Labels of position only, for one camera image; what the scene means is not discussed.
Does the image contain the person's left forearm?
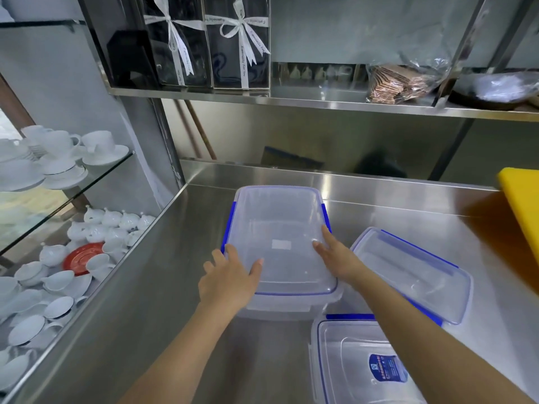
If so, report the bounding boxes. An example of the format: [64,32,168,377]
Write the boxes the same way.
[119,299,254,404]

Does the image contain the clear gift box white ribbon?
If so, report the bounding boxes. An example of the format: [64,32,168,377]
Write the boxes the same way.
[203,0,271,90]
[142,0,212,87]

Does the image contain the person's left hand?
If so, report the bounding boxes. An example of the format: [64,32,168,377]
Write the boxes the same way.
[197,244,264,308]

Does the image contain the person's right forearm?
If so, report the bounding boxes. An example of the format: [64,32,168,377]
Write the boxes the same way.
[349,270,536,404]

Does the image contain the yellow cutting board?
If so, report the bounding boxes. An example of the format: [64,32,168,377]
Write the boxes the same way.
[496,167,539,266]

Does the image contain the large clear lid blue clips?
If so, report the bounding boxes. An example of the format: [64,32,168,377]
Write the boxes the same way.
[221,185,340,297]

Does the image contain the clear box with blue label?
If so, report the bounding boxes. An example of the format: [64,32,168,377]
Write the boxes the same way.
[309,314,428,404]

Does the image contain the large clear plastic storage box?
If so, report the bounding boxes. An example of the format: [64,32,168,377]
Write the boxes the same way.
[233,285,344,323]

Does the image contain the group of white cups saucers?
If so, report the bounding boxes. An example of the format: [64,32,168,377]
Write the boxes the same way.
[0,125,130,192]

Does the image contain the bag of brown packets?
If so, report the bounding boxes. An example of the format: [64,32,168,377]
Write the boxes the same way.
[366,54,455,105]

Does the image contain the person's right hand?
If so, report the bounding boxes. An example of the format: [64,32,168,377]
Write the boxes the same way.
[312,225,368,287]

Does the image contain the glass shelf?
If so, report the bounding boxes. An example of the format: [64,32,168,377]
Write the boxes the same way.
[0,150,136,256]
[0,19,88,35]

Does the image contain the dark pan with plastic wrap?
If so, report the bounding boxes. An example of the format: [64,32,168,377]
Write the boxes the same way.
[447,69,539,111]

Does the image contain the small clear lid blue clips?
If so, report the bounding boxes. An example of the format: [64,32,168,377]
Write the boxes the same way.
[349,226,475,327]

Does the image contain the black box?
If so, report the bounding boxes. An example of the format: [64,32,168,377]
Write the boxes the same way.
[106,30,159,89]

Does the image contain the stainless steel shelf rack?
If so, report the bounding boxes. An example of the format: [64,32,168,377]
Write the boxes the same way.
[76,0,539,183]

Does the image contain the red saucer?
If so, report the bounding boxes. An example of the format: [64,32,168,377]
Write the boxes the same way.
[62,242,106,277]

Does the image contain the pile of white teapots cups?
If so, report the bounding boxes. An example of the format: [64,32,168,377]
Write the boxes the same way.
[0,205,157,392]

